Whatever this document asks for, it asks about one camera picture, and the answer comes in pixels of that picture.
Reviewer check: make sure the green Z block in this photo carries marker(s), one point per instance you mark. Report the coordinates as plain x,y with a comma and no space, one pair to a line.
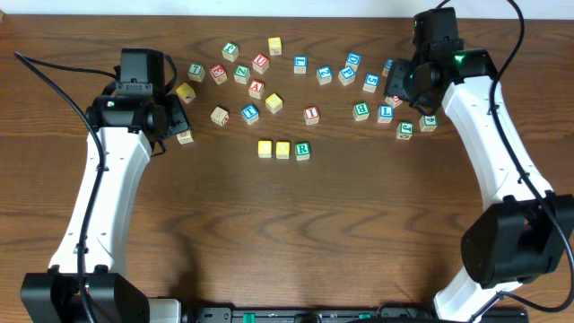
242,74

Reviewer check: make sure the green 7 block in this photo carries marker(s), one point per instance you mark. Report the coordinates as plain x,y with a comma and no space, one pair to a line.
196,72

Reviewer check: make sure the blue 2 block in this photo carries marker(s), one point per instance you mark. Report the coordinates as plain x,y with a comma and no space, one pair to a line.
324,75

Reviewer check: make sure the blue l block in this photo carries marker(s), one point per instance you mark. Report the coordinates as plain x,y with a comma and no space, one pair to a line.
300,64
385,114

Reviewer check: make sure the red U block right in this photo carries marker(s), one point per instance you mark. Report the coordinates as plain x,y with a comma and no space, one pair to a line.
393,101

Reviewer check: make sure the red I block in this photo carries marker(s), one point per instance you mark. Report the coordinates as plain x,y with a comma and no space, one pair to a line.
311,115

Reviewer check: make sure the green J block right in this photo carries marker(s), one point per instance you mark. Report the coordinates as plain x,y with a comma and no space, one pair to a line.
404,130

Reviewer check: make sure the red U block left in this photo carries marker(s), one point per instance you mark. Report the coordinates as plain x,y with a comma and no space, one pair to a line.
260,63

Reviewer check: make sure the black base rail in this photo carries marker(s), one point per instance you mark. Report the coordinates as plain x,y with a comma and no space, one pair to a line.
391,311

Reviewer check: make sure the blue 5 block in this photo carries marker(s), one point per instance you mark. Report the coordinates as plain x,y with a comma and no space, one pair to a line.
371,82

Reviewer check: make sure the yellow block top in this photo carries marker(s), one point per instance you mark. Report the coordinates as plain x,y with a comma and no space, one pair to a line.
275,46

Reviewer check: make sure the yellow S block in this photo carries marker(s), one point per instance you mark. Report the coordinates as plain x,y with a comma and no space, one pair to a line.
274,103

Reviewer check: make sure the blue D block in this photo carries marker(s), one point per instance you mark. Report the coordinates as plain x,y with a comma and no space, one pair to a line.
353,60

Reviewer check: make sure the green J block left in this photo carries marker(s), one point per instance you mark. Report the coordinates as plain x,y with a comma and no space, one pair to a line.
230,51

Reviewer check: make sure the pineapple picture block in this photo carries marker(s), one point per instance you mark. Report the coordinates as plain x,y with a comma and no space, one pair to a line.
185,137

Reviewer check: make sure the yellow C block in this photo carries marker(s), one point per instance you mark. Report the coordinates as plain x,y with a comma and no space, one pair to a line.
265,149

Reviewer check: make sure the green 4 block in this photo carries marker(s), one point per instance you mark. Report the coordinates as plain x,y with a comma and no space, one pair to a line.
428,123

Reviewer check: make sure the green j block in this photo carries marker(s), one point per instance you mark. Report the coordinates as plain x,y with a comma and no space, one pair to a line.
404,130
230,51

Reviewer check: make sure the green B block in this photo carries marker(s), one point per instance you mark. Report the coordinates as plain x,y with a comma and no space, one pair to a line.
360,111

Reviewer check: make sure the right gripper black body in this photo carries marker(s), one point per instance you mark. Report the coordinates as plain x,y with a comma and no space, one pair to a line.
399,79

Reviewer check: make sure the yellow block left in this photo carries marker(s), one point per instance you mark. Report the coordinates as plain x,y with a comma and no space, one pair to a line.
186,93

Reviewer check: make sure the blue P block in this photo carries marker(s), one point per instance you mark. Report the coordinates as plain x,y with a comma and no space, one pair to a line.
346,75

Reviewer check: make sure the red E block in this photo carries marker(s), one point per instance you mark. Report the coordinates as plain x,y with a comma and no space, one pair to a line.
218,73

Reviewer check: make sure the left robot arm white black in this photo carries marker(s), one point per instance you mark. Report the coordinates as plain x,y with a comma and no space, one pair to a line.
86,277

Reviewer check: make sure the red A block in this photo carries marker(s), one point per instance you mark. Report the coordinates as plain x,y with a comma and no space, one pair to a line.
256,89

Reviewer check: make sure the green R block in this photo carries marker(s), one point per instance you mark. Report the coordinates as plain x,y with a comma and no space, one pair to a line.
302,151

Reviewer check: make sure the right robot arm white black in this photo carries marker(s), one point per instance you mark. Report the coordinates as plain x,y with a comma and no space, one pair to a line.
525,227

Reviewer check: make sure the yellow O block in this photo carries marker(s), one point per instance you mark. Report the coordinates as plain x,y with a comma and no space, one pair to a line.
282,150

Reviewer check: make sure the red u block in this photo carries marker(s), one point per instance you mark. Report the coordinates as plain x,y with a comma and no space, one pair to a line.
393,101
260,63

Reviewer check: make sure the blue T block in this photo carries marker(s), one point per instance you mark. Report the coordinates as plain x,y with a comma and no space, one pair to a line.
250,114

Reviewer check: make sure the tan block red side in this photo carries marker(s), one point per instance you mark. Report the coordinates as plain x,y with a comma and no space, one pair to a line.
220,116

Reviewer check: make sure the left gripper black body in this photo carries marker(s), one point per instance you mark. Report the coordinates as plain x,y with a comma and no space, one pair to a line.
178,115

